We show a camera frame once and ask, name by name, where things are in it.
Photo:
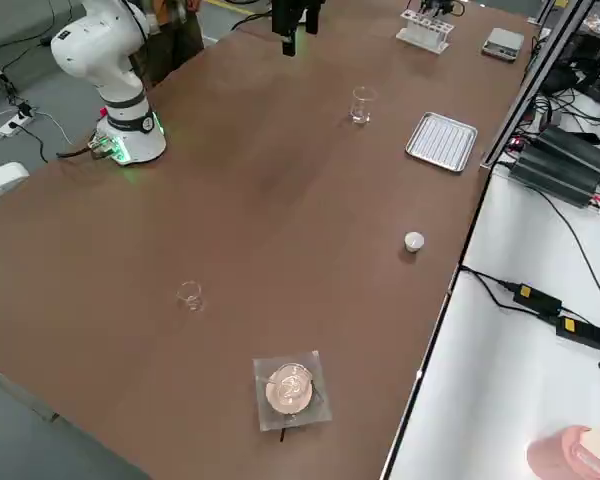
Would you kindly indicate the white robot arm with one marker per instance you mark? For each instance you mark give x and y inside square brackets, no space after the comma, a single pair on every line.
[105,60]

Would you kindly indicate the white test tube rack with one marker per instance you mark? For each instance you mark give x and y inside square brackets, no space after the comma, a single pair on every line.
[420,42]

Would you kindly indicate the silver digital scale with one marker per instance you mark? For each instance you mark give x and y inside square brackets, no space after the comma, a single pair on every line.
[505,39]

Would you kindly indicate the person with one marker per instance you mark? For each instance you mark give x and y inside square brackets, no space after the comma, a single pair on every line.
[177,45]

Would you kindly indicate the ribbed metal tray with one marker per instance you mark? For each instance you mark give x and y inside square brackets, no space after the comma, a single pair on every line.
[442,142]

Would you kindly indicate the black power supply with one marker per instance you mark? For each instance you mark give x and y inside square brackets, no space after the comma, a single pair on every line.
[580,150]
[555,180]

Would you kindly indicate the white power strip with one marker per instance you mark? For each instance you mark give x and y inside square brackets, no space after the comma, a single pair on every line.
[15,125]

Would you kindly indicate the black power adapter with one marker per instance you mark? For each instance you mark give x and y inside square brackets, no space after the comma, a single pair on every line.
[537,299]
[582,332]

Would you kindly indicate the white box with warning label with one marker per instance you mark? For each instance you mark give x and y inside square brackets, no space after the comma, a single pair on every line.
[5,182]

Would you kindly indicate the round glass flask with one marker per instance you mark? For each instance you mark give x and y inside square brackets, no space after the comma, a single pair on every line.
[287,390]

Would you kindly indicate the pink cup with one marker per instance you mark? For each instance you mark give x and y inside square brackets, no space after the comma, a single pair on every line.
[565,455]

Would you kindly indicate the aluminium frame post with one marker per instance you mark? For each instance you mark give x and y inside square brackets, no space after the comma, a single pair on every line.
[530,85]

